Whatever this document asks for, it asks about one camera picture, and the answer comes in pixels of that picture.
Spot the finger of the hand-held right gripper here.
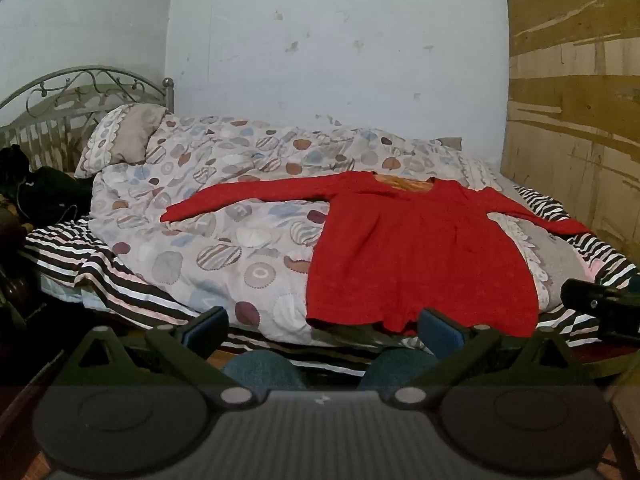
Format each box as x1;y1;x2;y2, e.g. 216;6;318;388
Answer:
560;278;621;315

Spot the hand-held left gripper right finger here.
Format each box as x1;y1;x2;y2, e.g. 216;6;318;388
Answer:
392;307;599;409

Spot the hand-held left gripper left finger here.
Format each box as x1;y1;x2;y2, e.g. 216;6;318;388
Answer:
65;306;259;409

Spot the red knit sweater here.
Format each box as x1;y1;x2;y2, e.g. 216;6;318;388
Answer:
160;171;594;339

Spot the person's right leg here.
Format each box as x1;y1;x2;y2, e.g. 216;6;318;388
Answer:
359;349;437;392

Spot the person's leg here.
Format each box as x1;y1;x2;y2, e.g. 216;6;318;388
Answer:
359;349;437;392
222;350;309;392

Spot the person's left leg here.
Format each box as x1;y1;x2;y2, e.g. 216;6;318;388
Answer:
222;350;309;392

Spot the circle patterned duvet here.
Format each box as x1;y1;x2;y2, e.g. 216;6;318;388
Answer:
75;112;597;347

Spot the striped bedsheet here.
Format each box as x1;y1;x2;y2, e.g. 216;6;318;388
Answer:
22;185;640;377

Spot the worn wooden board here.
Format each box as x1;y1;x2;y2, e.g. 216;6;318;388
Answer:
501;0;640;252

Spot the ruffled patterned pillow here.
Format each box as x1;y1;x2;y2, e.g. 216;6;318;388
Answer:
75;103;169;179

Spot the metal scrollwork headboard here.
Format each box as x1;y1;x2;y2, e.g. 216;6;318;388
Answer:
0;65;175;172

